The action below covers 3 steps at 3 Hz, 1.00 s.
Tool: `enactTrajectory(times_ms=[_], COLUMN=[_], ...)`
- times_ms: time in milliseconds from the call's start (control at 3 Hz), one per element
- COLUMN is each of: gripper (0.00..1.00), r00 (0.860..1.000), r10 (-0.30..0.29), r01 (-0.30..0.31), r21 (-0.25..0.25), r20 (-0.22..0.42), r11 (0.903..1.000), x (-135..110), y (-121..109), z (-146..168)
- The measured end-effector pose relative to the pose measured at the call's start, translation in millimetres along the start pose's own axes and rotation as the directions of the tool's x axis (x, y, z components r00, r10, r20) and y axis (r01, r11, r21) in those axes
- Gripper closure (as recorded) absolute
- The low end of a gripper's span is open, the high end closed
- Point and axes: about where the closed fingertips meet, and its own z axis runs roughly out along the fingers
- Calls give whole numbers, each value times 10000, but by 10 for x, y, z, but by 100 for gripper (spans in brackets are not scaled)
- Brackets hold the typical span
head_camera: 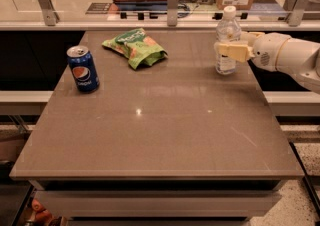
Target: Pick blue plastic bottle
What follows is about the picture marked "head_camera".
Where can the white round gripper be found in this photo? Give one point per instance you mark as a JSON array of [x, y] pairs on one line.
[[267, 51]]

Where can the clear plastic water bottle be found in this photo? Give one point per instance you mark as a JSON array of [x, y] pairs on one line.
[[228, 30]]

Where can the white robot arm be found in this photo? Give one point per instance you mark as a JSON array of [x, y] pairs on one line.
[[300, 59]]

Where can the green snack bag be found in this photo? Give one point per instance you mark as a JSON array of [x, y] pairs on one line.
[[137, 47]]

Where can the blue Pepsi can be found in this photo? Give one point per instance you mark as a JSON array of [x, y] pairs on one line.
[[83, 69]]

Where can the grey table drawer cabinet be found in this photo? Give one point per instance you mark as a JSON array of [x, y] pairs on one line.
[[195, 204]]

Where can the orange object on floor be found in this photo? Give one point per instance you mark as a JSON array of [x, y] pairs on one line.
[[40, 215]]

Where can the right metal glass bracket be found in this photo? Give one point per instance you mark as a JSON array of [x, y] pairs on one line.
[[297, 12]]

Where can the metal glass bracket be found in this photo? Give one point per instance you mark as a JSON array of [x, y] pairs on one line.
[[172, 12], [297, 12], [50, 15]]

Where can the middle metal glass bracket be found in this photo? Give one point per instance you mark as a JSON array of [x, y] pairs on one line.
[[172, 12]]

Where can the left metal glass bracket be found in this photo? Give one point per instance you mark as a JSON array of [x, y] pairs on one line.
[[50, 15]]

